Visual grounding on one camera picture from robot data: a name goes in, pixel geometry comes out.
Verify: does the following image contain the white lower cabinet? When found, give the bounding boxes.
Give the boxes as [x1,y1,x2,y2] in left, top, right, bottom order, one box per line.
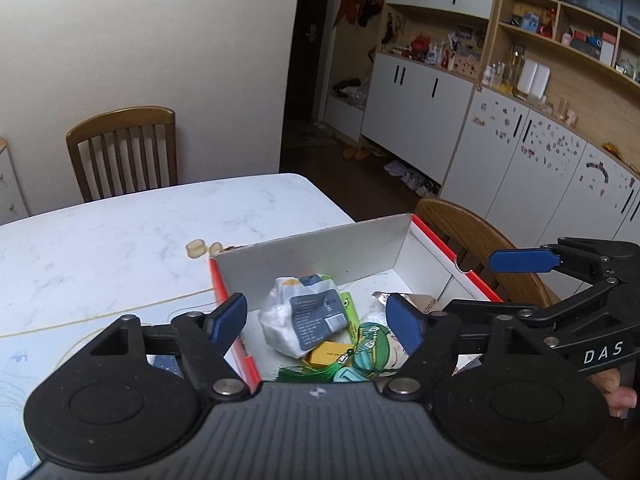
[361,52,475,183]

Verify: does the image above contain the dark door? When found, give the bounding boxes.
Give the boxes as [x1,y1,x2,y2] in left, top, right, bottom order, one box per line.
[280,0,351,148]

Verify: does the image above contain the teal egg-shaped case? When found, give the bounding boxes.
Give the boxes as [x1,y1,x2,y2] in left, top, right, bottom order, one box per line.
[334,367,373,383]

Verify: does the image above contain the red shoe box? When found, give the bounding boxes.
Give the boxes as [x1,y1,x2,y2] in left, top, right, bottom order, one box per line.
[207,212,506,393]

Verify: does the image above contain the tall yellow bottle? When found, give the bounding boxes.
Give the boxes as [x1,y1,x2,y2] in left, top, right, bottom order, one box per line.
[507,51,524,93]

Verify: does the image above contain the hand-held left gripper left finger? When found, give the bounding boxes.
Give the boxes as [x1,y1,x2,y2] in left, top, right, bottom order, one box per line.
[90,291,251,403]

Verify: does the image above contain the white stickered cabinet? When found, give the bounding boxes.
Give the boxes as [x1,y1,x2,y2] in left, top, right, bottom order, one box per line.
[442,87,640,256]

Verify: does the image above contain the hanging orange bag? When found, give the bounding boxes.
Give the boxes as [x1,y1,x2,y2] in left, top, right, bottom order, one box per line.
[332,0,361,26]

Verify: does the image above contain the egg-shaped sachet with green tassel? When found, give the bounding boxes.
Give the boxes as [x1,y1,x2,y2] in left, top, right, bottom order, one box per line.
[276,322,401,383]

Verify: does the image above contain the green cartoon packet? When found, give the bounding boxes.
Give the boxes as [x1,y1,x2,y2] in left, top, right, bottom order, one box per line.
[320,272,362,346]

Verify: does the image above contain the small yellow box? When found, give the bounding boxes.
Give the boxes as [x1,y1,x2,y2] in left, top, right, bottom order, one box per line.
[305,341,351,368]

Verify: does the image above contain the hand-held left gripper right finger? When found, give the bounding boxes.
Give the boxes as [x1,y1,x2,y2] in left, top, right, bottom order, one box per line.
[382,293,543,402]

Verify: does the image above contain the straight-back wooden chair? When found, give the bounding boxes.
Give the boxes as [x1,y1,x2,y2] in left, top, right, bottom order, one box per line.
[66,106,179,203]

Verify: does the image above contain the white canister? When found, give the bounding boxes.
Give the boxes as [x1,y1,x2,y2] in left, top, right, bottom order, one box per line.
[534,60,551,99]
[520,59,537,98]

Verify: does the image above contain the round-back wooden chair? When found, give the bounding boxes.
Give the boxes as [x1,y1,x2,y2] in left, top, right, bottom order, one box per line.
[414,197,561,308]

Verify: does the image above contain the person's right hand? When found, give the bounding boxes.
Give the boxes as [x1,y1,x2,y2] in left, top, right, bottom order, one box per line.
[590,367,639,418]

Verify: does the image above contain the white plastic packet grey label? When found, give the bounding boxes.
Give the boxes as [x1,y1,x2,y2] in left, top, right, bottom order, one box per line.
[259,274,349,359]

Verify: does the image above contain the small wooden house box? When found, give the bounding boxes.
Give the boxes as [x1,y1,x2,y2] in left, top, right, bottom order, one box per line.
[452,50,478,78]

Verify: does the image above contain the white sideboard with wooden top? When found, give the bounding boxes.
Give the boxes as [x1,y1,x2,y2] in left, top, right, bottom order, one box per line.
[0,136,31,226]

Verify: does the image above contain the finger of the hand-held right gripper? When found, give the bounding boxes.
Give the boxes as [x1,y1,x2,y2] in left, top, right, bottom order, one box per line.
[489,237,640,286]
[445,280,640,375]

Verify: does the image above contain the hanging dark bag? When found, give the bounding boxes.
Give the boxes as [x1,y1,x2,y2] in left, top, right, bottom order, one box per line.
[357,0,382,27]

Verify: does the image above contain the gold foil packet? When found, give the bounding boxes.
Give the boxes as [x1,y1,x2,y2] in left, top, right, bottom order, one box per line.
[372,291,437,313]

